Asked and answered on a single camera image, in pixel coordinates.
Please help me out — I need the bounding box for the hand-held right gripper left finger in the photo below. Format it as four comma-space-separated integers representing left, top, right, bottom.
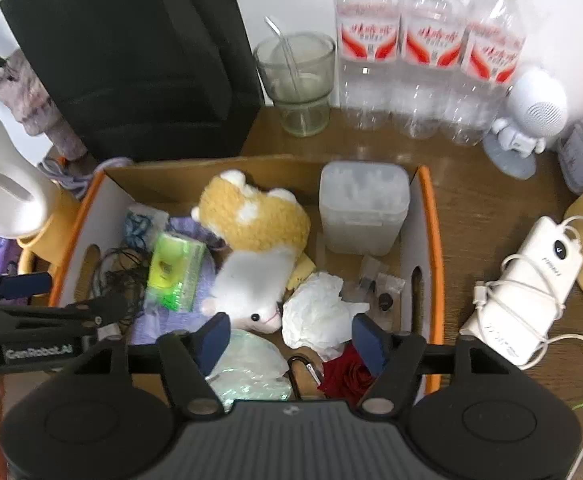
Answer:
52, 312, 232, 418

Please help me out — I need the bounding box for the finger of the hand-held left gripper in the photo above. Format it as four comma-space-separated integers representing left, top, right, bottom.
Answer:
0, 292, 145, 341
0, 272, 52, 306

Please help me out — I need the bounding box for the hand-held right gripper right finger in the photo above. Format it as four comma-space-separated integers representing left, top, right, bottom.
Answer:
351, 312, 515, 417

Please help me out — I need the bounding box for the red rose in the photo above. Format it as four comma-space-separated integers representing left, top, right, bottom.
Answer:
317, 342, 387, 406

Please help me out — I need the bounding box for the pale green plastic bag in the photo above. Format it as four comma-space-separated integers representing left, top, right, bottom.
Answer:
206, 329, 292, 403

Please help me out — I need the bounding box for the small clear zip bag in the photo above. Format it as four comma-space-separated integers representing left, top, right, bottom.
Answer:
371, 272, 407, 316
344, 255, 385, 301

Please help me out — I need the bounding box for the black earphone cable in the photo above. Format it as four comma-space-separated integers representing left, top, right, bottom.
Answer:
92, 246, 152, 321

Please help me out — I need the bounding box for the black carabiner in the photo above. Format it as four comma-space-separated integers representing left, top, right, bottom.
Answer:
286, 355, 325, 396

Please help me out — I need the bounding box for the green tissue packet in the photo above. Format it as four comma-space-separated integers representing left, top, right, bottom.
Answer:
144, 232, 207, 312

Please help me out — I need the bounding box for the bag of blue hair ties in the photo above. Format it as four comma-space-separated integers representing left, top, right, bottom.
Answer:
122, 205, 170, 251

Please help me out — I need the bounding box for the yellow and white plush toy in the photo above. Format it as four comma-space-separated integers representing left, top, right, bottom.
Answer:
192, 170, 312, 333

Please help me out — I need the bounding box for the orange-edged cardboard box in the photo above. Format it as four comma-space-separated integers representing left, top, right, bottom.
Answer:
46, 154, 445, 401

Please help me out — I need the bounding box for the translucent cotton swab container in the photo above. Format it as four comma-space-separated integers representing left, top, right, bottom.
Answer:
319, 161, 411, 257

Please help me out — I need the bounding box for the yellow mug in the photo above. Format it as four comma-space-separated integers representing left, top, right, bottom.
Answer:
16, 190, 82, 281

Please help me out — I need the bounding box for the crumpled white tissue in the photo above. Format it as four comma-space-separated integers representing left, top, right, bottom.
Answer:
282, 271, 371, 361

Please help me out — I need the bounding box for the purple knit pouch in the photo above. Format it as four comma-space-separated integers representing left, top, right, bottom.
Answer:
132, 216, 227, 346

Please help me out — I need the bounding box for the white plastic jug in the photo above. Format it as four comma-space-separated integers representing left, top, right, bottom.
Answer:
0, 105, 60, 238

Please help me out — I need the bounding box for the white power bank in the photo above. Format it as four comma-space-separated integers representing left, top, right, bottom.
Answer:
460, 216, 583, 366

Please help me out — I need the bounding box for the clear glass cup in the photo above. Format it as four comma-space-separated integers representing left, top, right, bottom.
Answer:
252, 32, 336, 137

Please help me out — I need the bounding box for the black paper bag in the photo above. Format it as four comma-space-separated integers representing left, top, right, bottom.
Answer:
0, 0, 265, 163

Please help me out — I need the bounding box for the clear red-label water bottle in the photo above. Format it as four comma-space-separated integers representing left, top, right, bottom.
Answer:
391, 0, 467, 140
332, 0, 401, 131
444, 0, 527, 147

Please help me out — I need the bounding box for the white astronaut speaker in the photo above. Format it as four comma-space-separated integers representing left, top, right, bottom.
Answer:
482, 67, 568, 179

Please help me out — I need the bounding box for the clear glass straw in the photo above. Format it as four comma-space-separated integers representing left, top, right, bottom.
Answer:
264, 16, 305, 106

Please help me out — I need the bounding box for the purple cord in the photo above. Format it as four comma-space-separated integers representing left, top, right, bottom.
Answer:
39, 155, 133, 196

